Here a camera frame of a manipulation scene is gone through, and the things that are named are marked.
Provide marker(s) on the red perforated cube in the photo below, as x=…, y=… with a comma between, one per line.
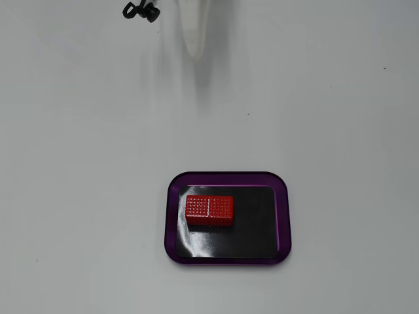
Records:
x=209, y=210

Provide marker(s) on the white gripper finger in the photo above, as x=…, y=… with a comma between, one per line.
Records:
x=194, y=29

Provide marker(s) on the purple tray with black liner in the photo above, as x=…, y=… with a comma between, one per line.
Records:
x=248, y=225

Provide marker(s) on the small black object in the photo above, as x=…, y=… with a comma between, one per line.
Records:
x=149, y=13

